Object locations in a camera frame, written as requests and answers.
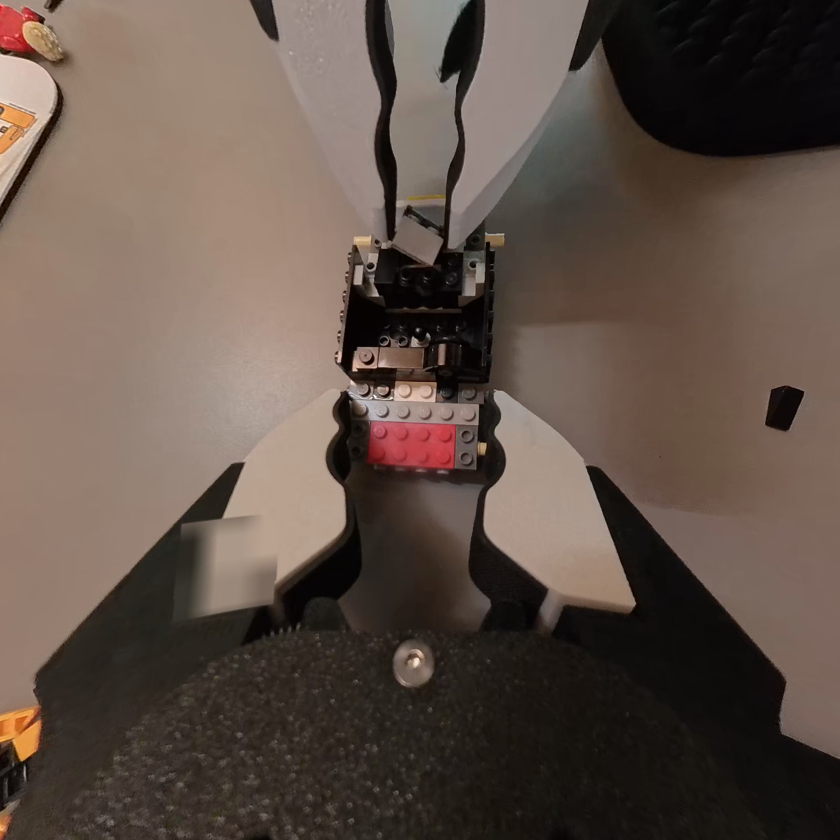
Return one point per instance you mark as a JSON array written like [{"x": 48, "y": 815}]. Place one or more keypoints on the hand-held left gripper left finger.
[{"x": 295, "y": 472}]

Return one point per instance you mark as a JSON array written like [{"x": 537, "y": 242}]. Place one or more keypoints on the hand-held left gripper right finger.
[{"x": 551, "y": 525}]

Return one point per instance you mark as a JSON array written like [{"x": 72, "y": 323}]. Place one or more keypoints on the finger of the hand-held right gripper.
[
  {"x": 328, "y": 85},
  {"x": 512, "y": 98}
]

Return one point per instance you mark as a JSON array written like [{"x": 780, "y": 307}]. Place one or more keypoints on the black toy brick vehicle model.
[{"x": 410, "y": 446}]

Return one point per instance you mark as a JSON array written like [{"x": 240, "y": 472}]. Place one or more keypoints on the small grey plate brick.
[{"x": 417, "y": 243}]

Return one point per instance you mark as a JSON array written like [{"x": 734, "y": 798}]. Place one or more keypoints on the grey desk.
[{"x": 164, "y": 328}]

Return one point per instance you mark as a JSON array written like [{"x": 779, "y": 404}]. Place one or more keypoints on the small black slope brick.
[{"x": 784, "y": 407}]

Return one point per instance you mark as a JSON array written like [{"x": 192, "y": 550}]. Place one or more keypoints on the white rounded tray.
[{"x": 33, "y": 79}]

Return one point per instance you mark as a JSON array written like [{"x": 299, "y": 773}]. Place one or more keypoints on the red toy brick piece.
[{"x": 16, "y": 33}]

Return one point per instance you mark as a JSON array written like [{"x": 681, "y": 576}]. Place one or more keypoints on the pile of orange black bricks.
[{"x": 19, "y": 728}]

